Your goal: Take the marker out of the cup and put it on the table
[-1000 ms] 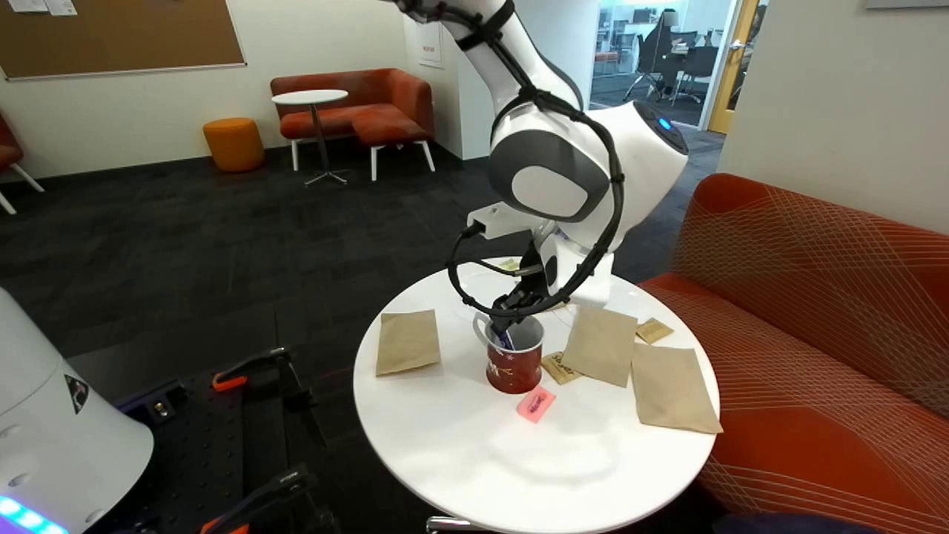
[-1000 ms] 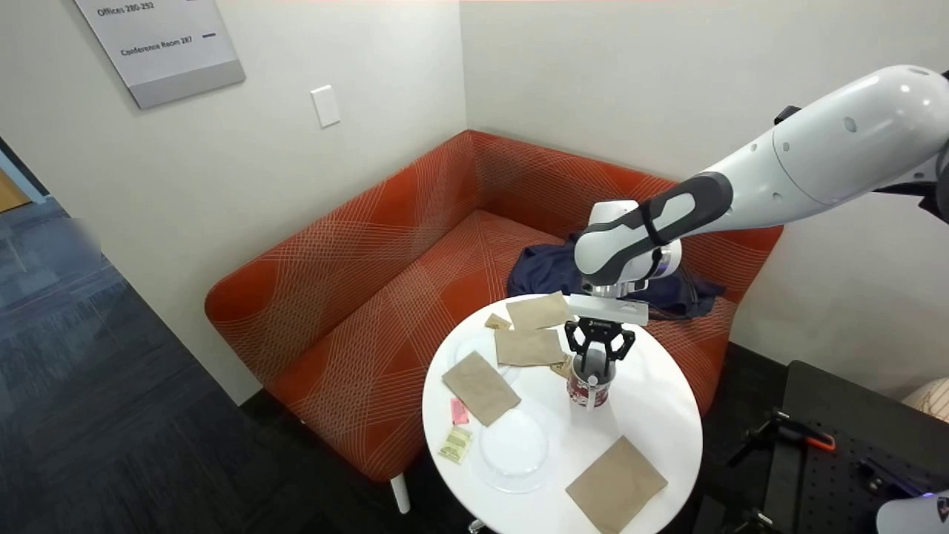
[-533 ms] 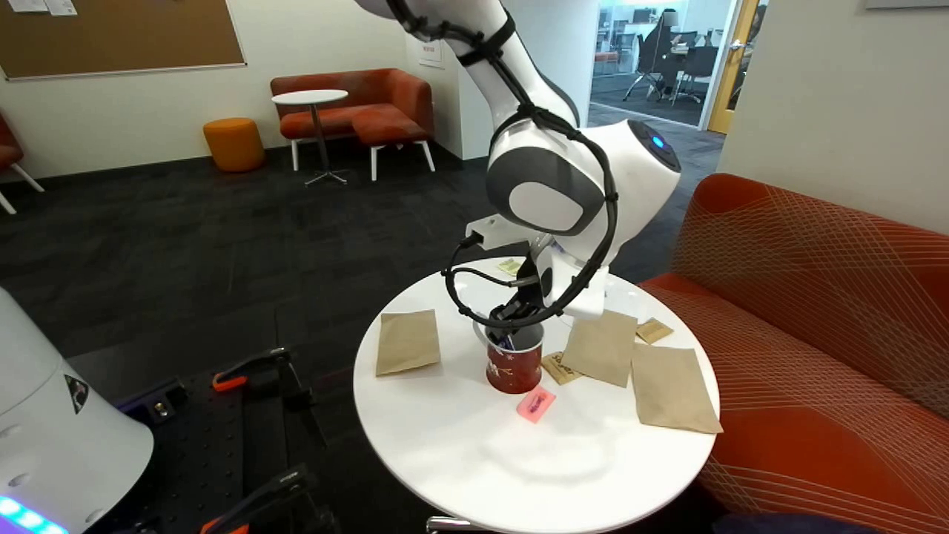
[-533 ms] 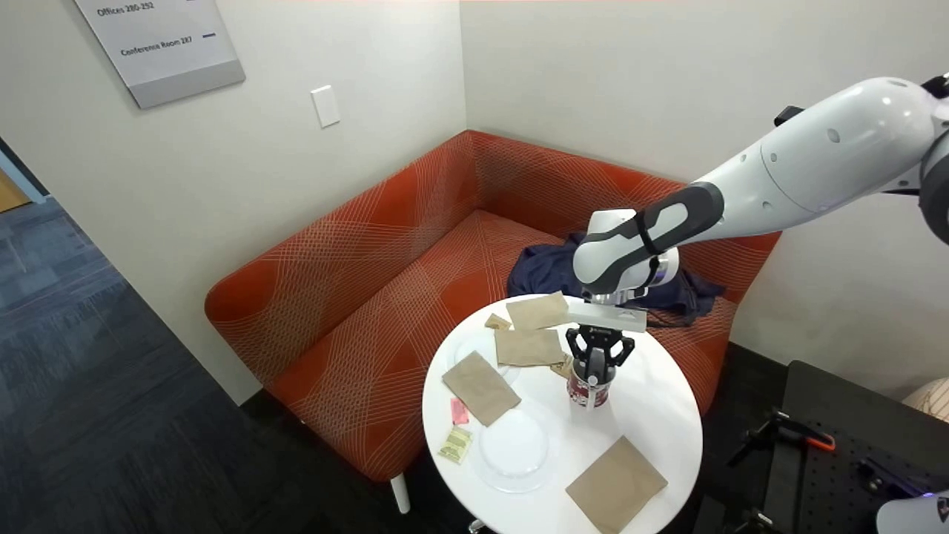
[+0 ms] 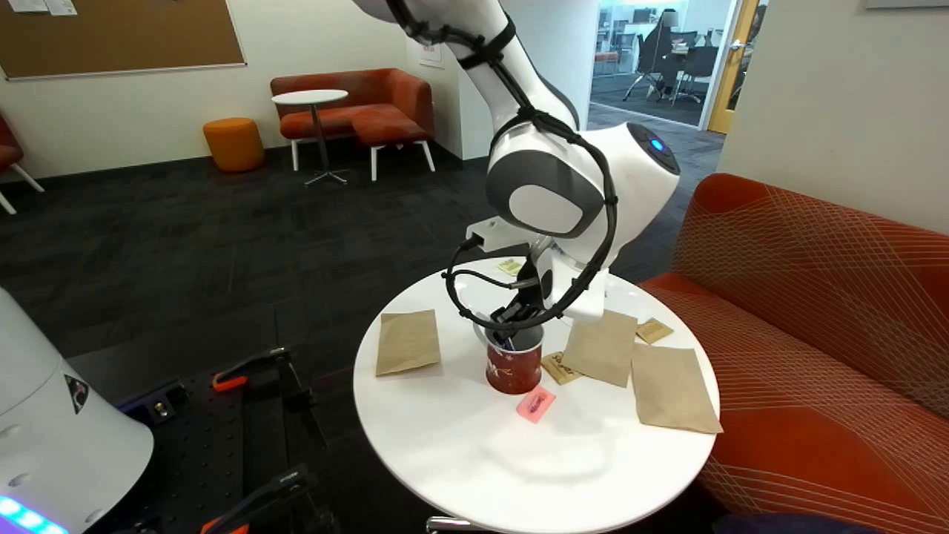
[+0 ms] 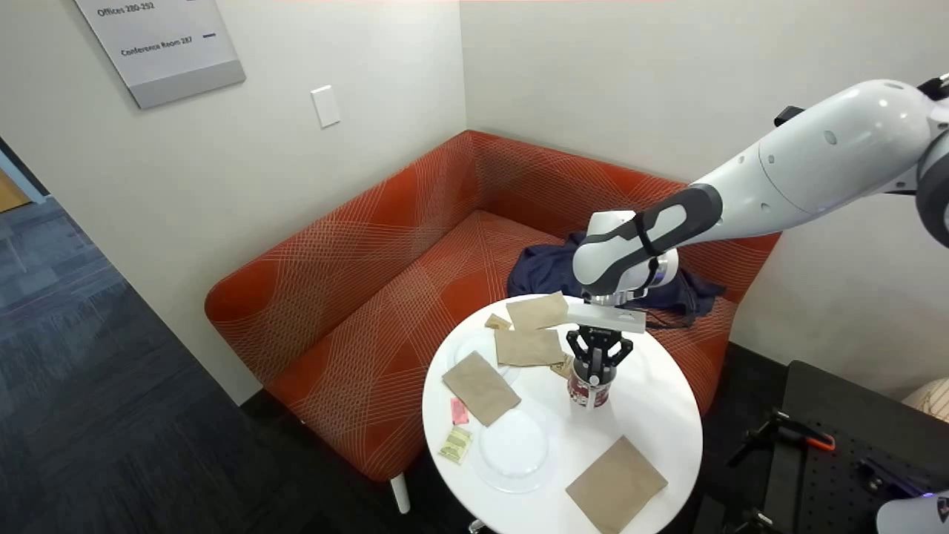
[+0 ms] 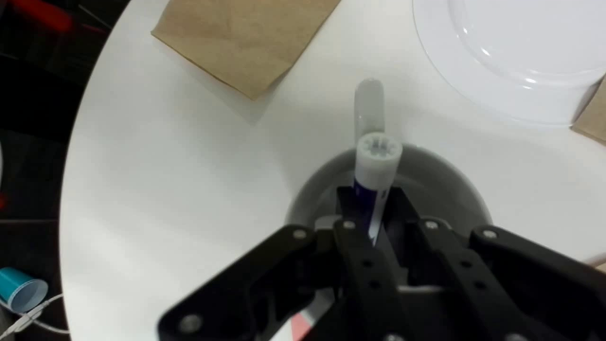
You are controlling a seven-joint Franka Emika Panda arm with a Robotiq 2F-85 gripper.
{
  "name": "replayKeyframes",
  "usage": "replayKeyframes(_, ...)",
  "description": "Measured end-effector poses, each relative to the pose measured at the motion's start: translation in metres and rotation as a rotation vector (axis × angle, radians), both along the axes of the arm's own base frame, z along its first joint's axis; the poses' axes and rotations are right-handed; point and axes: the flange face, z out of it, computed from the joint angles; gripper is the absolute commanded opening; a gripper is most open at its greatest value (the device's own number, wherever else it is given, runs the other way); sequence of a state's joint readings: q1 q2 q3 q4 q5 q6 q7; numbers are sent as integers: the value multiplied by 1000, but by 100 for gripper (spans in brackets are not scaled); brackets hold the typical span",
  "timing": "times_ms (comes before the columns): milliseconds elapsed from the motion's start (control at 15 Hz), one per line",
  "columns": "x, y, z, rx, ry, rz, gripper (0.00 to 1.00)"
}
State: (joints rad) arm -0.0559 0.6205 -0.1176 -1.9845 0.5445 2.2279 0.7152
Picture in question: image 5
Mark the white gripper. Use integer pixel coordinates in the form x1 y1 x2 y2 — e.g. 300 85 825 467
464 215 617 347

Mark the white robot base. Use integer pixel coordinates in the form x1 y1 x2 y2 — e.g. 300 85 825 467
0 291 153 534

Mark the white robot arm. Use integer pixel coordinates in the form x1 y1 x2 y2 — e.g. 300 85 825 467
355 0 678 347

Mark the red ceramic mug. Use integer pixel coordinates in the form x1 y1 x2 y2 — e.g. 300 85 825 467
478 325 543 393

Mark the small tan packet near mug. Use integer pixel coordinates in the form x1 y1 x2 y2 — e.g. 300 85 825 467
543 353 579 386

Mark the pink sticky note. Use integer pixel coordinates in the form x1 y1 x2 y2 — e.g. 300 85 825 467
515 386 553 421

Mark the brown napkin middle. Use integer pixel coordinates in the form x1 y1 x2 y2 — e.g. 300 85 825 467
562 310 638 386

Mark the brown napkin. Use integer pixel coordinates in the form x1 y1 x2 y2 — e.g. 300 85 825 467
562 310 638 386
630 344 721 435
375 310 439 377

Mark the brown napkin far left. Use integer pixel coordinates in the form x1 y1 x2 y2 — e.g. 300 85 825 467
375 310 439 377

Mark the small tan packet right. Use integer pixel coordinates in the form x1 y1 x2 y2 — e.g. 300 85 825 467
633 316 669 344

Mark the brown napkin right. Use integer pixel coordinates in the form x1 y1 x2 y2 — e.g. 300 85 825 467
630 344 721 435

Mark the red sofa in background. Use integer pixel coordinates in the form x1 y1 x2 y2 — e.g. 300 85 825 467
269 67 436 168

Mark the person in far office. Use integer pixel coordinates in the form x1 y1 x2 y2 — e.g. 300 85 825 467
633 8 685 98

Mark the small round white side table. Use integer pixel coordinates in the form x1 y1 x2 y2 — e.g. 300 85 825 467
273 89 346 186

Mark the orange sofa near table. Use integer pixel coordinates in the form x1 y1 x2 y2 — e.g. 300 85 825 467
645 174 949 534

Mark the black cart with clamps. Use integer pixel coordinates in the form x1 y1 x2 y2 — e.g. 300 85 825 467
70 310 341 534

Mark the orange round ottoman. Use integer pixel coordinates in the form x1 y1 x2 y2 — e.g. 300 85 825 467
200 119 263 171

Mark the red chair at left edge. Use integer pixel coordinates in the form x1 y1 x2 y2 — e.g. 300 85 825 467
0 113 45 215

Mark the cork bulletin board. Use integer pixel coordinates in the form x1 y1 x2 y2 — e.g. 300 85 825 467
0 0 243 77

